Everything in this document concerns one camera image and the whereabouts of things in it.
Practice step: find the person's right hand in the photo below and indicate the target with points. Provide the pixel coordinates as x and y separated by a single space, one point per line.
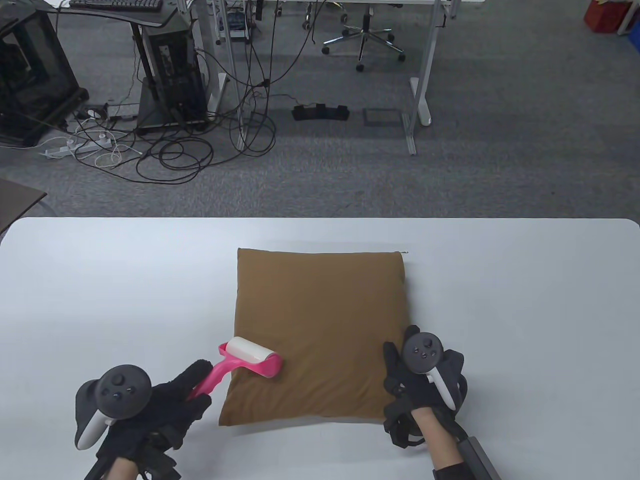
405 390

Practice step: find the person's left hand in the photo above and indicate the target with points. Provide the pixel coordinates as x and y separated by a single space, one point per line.
155 420

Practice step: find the pink lint roller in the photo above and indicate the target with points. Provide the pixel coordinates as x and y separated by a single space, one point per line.
250 352

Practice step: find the brown square pillow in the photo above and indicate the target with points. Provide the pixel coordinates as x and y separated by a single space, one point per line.
320 310

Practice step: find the person's right forearm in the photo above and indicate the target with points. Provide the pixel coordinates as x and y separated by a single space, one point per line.
442 445

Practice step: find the person's left forearm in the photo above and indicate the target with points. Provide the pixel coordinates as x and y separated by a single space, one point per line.
122 470

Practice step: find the black and white controller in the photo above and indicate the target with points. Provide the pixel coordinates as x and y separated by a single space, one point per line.
122 390
422 352

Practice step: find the black wrist box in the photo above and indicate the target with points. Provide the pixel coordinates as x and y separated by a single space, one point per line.
482 460

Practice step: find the dark brown table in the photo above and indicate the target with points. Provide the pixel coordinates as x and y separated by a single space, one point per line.
17 205

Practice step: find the white desk leg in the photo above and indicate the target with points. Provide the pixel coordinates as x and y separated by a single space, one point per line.
218 95
422 105

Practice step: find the white power strip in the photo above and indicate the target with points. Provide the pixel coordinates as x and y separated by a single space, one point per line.
65 149

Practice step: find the black foot pedal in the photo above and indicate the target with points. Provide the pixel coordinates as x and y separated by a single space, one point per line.
320 112

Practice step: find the grey power strip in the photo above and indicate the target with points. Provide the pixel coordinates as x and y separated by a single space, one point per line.
120 111

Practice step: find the black computer tower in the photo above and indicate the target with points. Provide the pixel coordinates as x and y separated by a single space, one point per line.
175 65

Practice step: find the office chair with chrome base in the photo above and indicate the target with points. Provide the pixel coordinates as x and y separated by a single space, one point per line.
365 32

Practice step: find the black glass computer case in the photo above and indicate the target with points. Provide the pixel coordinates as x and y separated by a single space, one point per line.
30 75

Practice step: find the chrome chair base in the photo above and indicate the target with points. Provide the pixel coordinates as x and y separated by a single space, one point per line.
306 22

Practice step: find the black desk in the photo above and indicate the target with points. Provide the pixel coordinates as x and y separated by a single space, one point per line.
150 19

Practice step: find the black keyboard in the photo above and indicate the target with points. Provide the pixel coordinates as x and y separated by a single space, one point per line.
115 4

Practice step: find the red box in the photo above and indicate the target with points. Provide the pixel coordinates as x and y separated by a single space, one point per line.
605 15

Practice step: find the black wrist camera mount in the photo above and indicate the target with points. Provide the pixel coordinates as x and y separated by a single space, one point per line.
400 430
160 460

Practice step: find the silver aluminium rail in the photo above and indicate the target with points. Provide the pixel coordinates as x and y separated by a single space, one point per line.
410 137

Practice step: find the silver aluminium post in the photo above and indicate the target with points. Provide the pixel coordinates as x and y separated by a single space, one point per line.
233 75

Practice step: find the white shelf frame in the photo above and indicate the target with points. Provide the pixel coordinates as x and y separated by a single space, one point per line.
627 20

